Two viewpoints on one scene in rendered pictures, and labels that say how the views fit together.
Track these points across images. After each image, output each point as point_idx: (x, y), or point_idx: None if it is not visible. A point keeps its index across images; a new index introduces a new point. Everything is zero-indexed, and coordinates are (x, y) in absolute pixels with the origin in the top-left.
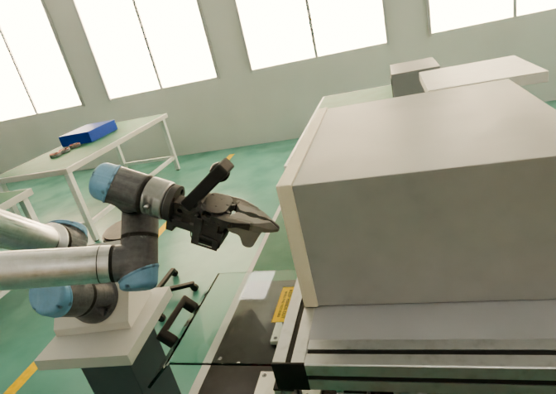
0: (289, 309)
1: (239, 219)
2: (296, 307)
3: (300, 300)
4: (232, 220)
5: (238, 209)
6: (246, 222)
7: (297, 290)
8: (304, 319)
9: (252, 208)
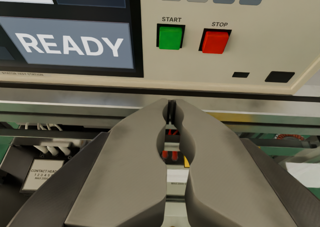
0: (303, 113)
1: (258, 174)
2: (296, 104)
3: (279, 100)
4: (300, 201)
5: (151, 209)
6: (247, 148)
7: (259, 107)
8: (313, 92)
9: (115, 148)
